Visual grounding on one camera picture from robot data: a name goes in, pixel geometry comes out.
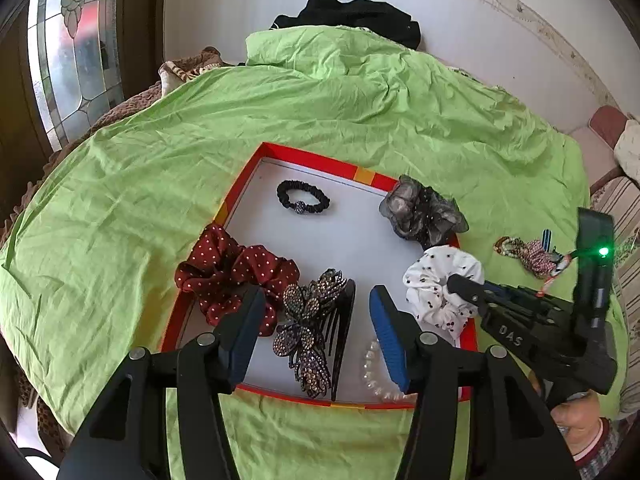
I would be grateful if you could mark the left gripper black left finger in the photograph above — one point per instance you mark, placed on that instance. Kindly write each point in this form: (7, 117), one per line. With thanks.
(152, 396)

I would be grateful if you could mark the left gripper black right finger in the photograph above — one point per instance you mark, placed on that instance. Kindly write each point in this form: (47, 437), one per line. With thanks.
(512, 434)

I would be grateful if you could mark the red plaid scrunchie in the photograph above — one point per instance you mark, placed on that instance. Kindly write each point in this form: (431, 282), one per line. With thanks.
(535, 260)

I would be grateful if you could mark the white cherry print scrunchie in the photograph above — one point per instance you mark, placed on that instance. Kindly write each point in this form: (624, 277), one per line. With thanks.
(430, 301)

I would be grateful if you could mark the red polka dot scrunchie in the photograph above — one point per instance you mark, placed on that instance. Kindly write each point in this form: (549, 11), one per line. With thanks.
(218, 266)

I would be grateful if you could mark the grey black organza scrunchie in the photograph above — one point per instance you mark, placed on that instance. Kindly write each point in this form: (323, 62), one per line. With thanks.
(420, 214)

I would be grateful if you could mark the rhinestone butterfly hair comb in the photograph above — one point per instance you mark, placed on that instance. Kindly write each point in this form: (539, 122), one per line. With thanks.
(314, 332)

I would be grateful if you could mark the blue striped hair band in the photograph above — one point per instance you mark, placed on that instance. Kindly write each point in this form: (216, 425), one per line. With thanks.
(549, 250)

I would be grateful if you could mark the right knit sleeve forearm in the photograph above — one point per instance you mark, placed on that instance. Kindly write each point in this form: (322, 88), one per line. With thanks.
(593, 459)

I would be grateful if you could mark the person right hand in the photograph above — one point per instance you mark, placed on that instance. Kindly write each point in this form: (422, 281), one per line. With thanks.
(582, 424)

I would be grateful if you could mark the white paper tag with band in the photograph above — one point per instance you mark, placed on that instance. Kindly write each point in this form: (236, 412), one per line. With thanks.
(559, 268)

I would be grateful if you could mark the striped floral sofa cushion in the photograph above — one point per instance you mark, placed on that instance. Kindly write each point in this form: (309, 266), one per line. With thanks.
(620, 199)

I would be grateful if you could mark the green bed sheet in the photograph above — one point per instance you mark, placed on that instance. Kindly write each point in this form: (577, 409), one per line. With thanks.
(87, 271)

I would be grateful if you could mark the white patterned cloth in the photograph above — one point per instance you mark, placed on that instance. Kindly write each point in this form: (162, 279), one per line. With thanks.
(627, 150)

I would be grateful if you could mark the red white tray box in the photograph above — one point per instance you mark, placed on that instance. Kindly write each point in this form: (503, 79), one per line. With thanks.
(322, 213)

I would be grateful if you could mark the stained glass window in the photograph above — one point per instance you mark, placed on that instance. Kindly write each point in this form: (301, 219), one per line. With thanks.
(74, 65)

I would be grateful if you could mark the black cloth at wall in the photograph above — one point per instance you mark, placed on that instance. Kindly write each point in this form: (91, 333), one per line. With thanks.
(380, 17)

